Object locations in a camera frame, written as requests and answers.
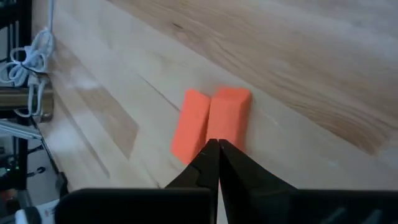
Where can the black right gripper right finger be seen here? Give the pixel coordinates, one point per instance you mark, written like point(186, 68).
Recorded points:
point(245, 186)

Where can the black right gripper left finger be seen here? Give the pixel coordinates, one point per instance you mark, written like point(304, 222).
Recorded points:
point(205, 171)

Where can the orange eraser block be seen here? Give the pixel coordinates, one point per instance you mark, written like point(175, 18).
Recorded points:
point(230, 115)
point(191, 124)

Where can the white paper sheets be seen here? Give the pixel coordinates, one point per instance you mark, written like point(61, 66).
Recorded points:
point(49, 211)

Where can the brass round lamp base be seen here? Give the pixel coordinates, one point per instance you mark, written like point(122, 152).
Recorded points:
point(18, 98)

